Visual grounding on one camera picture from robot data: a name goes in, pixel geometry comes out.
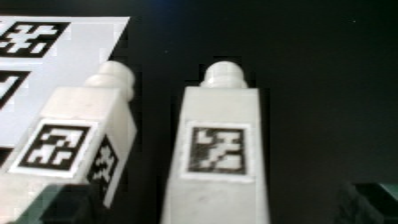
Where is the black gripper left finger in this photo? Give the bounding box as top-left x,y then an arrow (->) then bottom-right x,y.
10,183 -> 108,224

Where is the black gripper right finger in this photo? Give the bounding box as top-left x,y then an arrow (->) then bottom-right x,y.
334,183 -> 398,224

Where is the white table leg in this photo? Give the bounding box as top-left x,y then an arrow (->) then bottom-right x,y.
159,61 -> 270,224
0,61 -> 136,224

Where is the white table leg behind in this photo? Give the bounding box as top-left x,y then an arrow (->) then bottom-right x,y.
0,61 -> 136,224

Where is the white marker sheet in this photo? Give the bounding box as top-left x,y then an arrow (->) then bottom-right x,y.
0,15 -> 129,162

